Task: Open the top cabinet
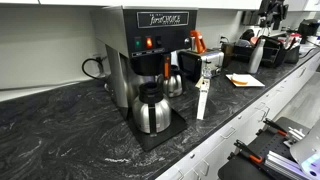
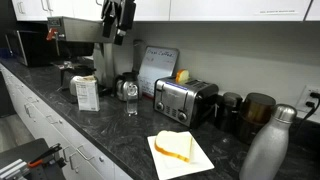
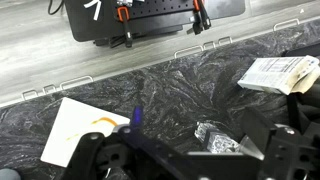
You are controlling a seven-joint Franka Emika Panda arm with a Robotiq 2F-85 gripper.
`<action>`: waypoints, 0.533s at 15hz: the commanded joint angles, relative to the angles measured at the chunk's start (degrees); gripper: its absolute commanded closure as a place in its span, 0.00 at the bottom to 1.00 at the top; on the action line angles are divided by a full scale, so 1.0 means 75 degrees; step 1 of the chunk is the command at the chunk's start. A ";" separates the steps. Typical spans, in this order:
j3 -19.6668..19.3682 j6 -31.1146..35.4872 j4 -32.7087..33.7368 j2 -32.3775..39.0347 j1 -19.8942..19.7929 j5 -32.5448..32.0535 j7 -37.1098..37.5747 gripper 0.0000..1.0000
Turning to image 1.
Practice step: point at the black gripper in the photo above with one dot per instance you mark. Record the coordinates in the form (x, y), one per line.
(271, 8)

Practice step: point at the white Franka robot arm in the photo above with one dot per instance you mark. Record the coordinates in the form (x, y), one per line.
(308, 146)

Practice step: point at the black condiment organizer caddy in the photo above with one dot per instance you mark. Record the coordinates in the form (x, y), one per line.
(274, 53)

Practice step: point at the black single-cup coffee maker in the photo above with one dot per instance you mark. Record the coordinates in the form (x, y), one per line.
(308, 28)

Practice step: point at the small black container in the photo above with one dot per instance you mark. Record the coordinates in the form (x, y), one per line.
(292, 55)

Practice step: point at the silver metal water bottle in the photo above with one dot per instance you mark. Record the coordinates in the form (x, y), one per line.
(256, 60)

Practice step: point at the white square plate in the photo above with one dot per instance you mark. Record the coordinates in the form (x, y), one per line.
(254, 81)

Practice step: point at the white bread slice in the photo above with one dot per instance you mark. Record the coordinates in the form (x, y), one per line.
(239, 79)

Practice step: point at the chrome black four-slot toaster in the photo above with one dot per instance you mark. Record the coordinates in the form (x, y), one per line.
(213, 60)

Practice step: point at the clear glass jar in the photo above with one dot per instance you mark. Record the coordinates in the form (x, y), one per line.
(207, 71)

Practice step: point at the white paper carton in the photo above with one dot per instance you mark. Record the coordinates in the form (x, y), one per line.
(202, 103)

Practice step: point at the black clamp orange grip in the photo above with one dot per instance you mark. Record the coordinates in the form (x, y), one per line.
(281, 132)
(255, 158)

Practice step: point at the black steel coffee brewer machine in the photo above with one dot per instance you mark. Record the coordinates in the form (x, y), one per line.
(160, 36)

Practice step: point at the aluminium extrusion bar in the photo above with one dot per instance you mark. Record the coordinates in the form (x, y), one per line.
(283, 165)

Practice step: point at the steel coffee carafe black lid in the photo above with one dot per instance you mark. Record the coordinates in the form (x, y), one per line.
(160, 115)

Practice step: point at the grey wall-mounted box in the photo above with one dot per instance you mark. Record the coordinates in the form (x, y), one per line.
(250, 17)

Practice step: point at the white wall outlet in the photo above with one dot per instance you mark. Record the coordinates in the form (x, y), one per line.
(221, 37)

